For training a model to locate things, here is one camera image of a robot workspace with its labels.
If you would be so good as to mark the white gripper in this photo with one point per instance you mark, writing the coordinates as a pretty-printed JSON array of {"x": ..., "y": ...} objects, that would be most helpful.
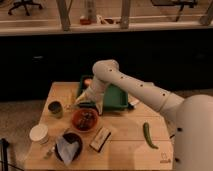
[{"x": 94, "y": 92}]

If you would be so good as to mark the dark grapes bunch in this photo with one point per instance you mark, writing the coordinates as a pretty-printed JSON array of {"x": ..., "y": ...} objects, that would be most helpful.
[{"x": 84, "y": 121}]

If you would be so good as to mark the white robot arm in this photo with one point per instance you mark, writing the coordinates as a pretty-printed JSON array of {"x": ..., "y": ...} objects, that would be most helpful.
[{"x": 192, "y": 116}]

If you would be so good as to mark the red bowl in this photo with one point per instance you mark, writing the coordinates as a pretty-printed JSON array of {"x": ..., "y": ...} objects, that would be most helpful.
[{"x": 77, "y": 115}]

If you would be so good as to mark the dark bowl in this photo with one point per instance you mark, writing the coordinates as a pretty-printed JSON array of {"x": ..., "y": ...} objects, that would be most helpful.
[{"x": 70, "y": 137}]

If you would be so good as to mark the orange fruit in tray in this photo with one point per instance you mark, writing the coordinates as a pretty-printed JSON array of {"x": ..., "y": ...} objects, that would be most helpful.
[{"x": 87, "y": 82}]

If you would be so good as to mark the green plastic tray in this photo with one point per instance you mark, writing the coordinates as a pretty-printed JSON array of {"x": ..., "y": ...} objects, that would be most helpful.
[{"x": 114, "y": 97}]

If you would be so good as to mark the wooden block sponge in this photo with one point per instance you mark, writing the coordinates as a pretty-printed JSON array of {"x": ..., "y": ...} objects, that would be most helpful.
[{"x": 99, "y": 139}]

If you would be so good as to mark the green mug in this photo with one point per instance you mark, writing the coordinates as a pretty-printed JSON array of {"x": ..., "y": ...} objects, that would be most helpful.
[{"x": 55, "y": 108}]

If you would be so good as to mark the light blue cloth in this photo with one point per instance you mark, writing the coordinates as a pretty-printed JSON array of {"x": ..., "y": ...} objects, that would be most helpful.
[{"x": 66, "y": 150}]

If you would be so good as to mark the white paper cup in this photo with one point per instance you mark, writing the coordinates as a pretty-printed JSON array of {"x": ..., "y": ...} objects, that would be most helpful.
[{"x": 39, "y": 134}]

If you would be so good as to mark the green chili pepper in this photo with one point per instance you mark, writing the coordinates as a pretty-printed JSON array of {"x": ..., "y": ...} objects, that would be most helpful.
[{"x": 147, "y": 136}]

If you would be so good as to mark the small metal utensil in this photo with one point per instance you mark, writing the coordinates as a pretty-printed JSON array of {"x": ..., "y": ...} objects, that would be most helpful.
[{"x": 49, "y": 152}]

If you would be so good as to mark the red object on shelf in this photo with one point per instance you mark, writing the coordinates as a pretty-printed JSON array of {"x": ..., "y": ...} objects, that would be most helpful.
[{"x": 84, "y": 21}]

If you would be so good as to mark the black office chair left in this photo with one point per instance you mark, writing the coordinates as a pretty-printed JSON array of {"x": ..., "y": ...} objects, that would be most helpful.
[{"x": 24, "y": 3}]

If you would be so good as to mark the black stand post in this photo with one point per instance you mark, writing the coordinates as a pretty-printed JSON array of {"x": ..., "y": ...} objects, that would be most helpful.
[{"x": 4, "y": 145}]

